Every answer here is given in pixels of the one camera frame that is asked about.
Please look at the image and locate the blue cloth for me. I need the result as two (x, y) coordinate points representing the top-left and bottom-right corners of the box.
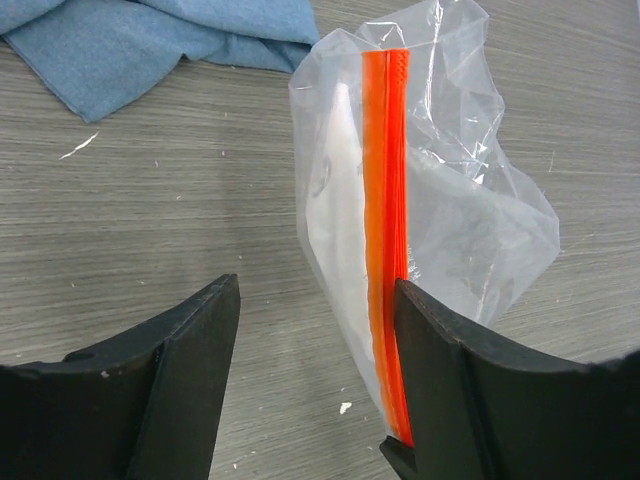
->
(1, 0), (319, 123)

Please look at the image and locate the clear orange zip bag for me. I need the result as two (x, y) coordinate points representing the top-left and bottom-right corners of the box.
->
(289, 1), (560, 443)

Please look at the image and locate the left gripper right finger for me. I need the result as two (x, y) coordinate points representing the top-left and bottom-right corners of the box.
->
(380, 280), (639, 479)

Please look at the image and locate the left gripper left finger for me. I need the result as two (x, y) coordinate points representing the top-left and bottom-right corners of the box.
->
(1, 274), (240, 479)

